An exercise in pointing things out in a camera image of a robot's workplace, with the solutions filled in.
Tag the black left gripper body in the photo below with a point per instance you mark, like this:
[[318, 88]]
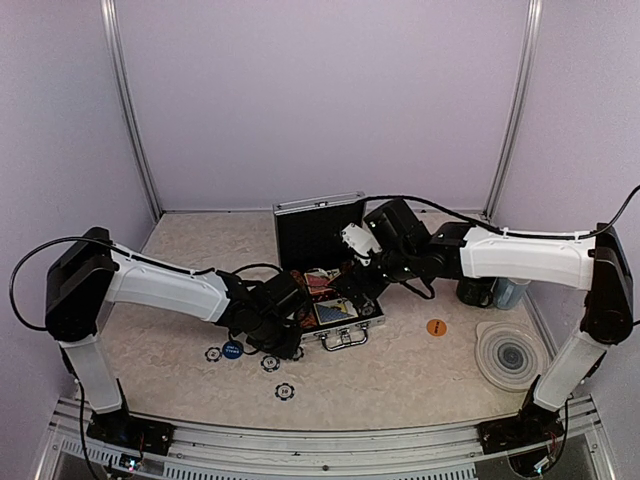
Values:
[[267, 338]]

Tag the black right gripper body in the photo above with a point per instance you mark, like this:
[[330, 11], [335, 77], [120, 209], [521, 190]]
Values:
[[397, 266]]

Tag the blue round button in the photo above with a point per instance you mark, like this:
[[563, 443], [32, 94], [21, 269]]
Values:
[[232, 350]]

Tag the blue playing card deck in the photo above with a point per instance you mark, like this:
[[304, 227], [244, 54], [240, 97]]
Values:
[[334, 311]]

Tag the red playing card deck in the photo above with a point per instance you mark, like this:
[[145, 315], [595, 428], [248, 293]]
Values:
[[318, 280]]

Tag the single black white chip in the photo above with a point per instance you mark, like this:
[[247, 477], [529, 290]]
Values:
[[284, 391]]

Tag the aluminium poker chip case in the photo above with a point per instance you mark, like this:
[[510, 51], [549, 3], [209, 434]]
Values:
[[310, 246]]

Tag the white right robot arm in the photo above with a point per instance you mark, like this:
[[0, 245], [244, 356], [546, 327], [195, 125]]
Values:
[[593, 262]]

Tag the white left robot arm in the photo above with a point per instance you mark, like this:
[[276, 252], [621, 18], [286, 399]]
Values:
[[95, 270]]

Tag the dark green mug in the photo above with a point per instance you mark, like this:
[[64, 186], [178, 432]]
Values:
[[476, 292]]

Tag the orange round button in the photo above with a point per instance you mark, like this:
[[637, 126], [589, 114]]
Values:
[[436, 327]]

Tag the light blue mug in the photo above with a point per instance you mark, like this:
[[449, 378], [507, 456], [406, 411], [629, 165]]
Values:
[[508, 292]]

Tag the grey striped plate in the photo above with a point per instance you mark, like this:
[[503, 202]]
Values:
[[509, 356]]

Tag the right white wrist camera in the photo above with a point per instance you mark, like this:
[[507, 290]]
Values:
[[361, 242]]

